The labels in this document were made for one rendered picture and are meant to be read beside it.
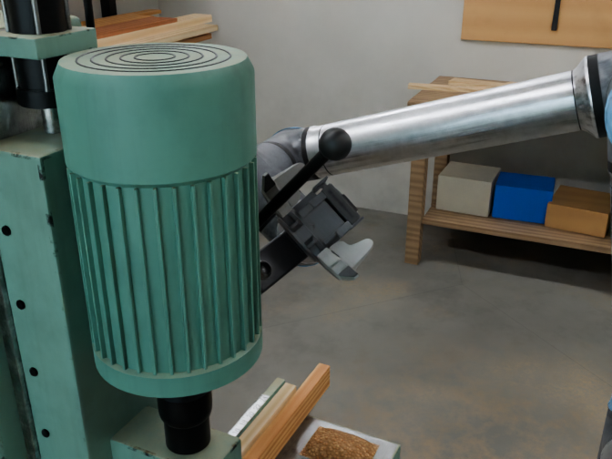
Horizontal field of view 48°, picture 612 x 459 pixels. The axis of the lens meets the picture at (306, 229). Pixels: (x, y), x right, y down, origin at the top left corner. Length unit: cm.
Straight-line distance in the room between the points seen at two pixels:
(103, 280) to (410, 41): 341
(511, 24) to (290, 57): 127
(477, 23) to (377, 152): 278
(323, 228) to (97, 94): 37
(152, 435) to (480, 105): 63
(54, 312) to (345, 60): 346
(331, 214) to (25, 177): 36
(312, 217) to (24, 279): 34
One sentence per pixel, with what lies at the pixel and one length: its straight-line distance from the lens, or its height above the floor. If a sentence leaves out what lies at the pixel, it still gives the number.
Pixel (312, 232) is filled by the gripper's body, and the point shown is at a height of 127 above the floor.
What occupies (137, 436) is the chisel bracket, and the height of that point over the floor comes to 107.
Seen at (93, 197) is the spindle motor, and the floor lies 140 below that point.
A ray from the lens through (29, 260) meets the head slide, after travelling 74.
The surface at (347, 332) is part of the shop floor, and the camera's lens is 301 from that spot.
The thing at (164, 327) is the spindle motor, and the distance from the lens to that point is 65.
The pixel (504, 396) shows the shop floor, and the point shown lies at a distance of 275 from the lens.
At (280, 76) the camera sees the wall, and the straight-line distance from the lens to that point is 426.
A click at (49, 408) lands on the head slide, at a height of 112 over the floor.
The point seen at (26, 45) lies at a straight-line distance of 69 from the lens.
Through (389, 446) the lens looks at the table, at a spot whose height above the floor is 90.
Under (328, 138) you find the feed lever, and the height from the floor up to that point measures 141.
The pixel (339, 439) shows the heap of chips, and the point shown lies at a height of 92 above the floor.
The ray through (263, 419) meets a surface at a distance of 105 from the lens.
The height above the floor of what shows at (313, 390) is 93.
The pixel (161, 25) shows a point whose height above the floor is 112.
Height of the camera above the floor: 161
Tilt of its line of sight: 24 degrees down
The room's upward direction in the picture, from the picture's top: straight up
